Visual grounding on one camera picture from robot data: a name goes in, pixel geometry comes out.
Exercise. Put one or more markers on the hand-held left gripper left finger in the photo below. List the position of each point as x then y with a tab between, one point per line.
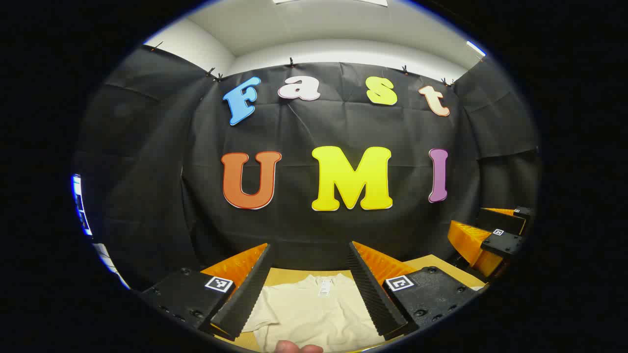
245	294

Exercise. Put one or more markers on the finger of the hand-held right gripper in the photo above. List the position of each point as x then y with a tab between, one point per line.
503	242
500	219

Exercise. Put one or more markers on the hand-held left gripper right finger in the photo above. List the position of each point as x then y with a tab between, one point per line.
373	294

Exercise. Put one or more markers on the cream sweatshirt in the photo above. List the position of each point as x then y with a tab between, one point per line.
314	318

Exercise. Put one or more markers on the white side desk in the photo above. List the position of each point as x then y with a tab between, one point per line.
105	257

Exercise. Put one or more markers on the ceiling light panel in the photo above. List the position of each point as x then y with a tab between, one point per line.
475	48

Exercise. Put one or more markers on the black backdrop cloth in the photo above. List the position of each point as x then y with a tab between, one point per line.
319	122

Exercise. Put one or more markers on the computer monitor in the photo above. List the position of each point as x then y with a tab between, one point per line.
78	206

